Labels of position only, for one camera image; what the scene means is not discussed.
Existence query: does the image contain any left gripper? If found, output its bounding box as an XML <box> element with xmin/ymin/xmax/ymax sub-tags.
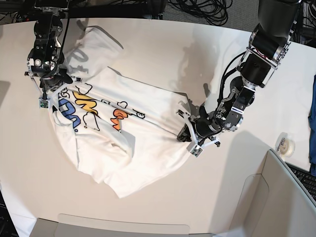
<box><xmin>177</xmin><ymin>106</ymin><xmax>222</xmax><ymax>141</ymax></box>

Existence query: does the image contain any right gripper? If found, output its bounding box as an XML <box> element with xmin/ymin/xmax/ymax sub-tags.
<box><xmin>40</xmin><ymin>69</ymin><xmax>73</xmax><ymax>92</ymax></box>

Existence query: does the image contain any white printed t-shirt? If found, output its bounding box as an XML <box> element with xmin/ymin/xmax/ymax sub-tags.
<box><xmin>51</xmin><ymin>26</ymin><xmax>190</xmax><ymax>198</ymax></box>

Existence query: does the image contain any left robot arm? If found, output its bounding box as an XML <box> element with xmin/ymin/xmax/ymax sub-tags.
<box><xmin>177</xmin><ymin>0</ymin><xmax>302</xmax><ymax>145</ymax></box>

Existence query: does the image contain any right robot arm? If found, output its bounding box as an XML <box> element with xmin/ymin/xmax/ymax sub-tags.
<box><xmin>26</xmin><ymin>0</ymin><xmax>73</xmax><ymax>93</ymax></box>

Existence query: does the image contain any clear tape roll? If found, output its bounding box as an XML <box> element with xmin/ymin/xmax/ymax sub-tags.
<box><xmin>275</xmin><ymin>132</ymin><xmax>295</xmax><ymax>158</ymax></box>

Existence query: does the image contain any blue cloth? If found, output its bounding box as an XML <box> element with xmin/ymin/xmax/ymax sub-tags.
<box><xmin>308</xmin><ymin>76</ymin><xmax>316</xmax><ymax>176</ymax></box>

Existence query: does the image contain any black keyboard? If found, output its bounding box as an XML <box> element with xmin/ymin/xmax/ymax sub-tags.
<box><xmin>286</xmin><ymin>163</ymin><xmax>316</xmax><ymax>200</ymax></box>

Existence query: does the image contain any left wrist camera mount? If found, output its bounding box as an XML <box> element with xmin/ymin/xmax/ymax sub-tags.
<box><xmin>177</xmin><ymin>110</ymin><xmax>220</xmax><ymax>157</ymax></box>

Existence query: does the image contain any black cable bundle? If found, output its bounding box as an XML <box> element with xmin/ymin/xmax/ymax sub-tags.
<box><xmin>167</xmin><ymin>0</ymin><xmax>230</xmax><ymax>27</ymax></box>

